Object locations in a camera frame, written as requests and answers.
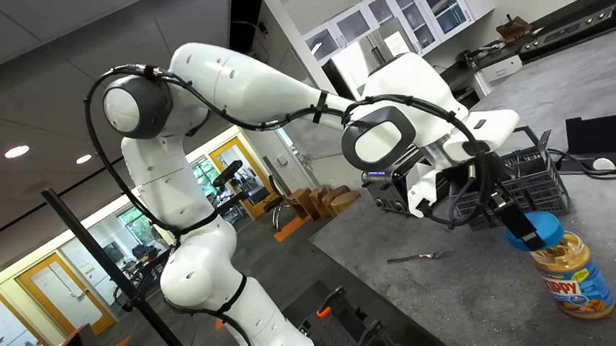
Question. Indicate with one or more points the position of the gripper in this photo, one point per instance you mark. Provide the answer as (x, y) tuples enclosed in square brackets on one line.
[(499, 180)]

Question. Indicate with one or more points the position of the blue jar lid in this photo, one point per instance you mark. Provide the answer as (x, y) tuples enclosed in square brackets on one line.
[(551, 226)]

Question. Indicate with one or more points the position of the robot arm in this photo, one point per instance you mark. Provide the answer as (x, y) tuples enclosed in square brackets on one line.
[(249, 86)]

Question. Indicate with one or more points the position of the peanut butter jar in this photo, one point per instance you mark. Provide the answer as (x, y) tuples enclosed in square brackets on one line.
[(574, 276)]

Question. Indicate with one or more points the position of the black mesh utensil basket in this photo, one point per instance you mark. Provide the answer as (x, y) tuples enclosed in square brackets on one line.
[(541, 180)]

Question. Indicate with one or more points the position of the white computer mouse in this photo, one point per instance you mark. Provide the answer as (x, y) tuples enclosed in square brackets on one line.
[(604, 164)]

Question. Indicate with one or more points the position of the metal fork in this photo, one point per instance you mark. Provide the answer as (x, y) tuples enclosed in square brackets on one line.
[(422, 256)]

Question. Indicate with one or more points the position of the black laptop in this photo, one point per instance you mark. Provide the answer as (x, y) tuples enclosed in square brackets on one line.
[(613, 134)]

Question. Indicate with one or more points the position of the silver toaster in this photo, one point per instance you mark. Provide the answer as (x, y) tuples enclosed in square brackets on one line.
[(389, 189)]

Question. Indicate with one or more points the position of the wooden knife block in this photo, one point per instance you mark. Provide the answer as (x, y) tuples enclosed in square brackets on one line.
[(513, 29)]

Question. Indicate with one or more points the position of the kitchen stove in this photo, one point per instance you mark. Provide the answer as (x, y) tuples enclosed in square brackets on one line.
[(569, 26)]

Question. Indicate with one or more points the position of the stainless steel refrigerator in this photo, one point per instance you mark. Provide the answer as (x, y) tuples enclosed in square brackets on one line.
[(372, 54)]

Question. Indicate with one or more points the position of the office chair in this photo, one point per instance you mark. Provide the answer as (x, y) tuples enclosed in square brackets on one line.
[(278, 198)]

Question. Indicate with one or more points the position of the recessed ceiling light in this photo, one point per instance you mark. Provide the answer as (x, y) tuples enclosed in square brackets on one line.
[(16, 152), (83, 159)]

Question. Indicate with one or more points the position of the white glass door wall cabinets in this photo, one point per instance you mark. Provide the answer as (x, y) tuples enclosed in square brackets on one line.
[(408, 13)]

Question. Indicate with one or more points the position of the camera on mount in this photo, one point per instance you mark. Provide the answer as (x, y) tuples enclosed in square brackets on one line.
[(228, 173)]

